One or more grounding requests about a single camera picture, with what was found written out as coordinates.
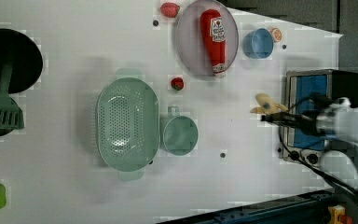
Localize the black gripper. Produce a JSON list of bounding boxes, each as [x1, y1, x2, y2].
[[261, 112, 318, 135]]

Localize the yellow plush peeled banana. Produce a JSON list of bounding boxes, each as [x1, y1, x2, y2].
[[250, 93, 288, 115]]

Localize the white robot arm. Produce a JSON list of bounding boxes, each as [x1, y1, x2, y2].
[[261, 94, 358, 173]]

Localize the green mug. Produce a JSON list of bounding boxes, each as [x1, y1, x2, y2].
[[160, 105, 199, 156]]

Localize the blue bowl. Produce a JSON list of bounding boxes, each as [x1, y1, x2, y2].
[[243, 28, 274, 59]]

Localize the orange slice toy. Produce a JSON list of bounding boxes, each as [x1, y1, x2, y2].
[[269, 28, 282, 43]]

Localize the red strawberry toy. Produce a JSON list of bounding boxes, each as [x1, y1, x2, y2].
[[171, 77, 185, 91]]

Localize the red ketchup bottle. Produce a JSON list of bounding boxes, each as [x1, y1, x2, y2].
[[200, 9, 227, 77]]

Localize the green oval colander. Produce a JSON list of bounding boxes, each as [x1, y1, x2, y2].
[[96, 68, 160, 181]]

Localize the red green radish toy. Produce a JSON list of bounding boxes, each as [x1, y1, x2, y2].
[[160, 2, 180, 18]]

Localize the green slotted spatula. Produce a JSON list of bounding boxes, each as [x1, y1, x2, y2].
[[0, 62, 24, 130]]

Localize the black round pan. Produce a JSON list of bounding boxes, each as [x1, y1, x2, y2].
[[0, 28, 43, 136]]

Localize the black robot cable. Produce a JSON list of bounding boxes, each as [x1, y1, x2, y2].
[[278, 96, 358, 218]]

